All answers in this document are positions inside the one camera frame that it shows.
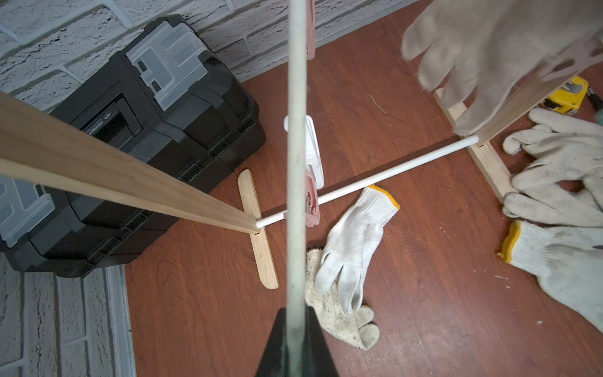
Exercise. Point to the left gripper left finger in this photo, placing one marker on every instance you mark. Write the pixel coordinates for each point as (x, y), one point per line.
(275, 359)

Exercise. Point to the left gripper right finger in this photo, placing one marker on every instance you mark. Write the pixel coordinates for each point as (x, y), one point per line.
(318, 359)

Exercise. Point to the white glove yellow cuff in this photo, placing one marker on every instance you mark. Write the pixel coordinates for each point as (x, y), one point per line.
(351, 244)

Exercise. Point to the cream glove dark cuff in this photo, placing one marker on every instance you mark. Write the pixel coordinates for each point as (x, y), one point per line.
(486, 47)

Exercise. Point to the cream glove under pile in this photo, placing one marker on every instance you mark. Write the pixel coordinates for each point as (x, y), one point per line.
(355, 328)

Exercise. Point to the cream glove front right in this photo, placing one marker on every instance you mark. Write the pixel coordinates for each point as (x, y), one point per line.
(567, 262)

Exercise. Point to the black plastic toolbox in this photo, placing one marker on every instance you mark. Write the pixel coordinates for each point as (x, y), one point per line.
(165, 99)

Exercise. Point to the cream glove behind right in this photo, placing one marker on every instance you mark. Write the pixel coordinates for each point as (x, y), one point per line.
(563, 185)

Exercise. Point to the yellow tape measure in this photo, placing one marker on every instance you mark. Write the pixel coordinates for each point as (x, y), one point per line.
(569, 98)

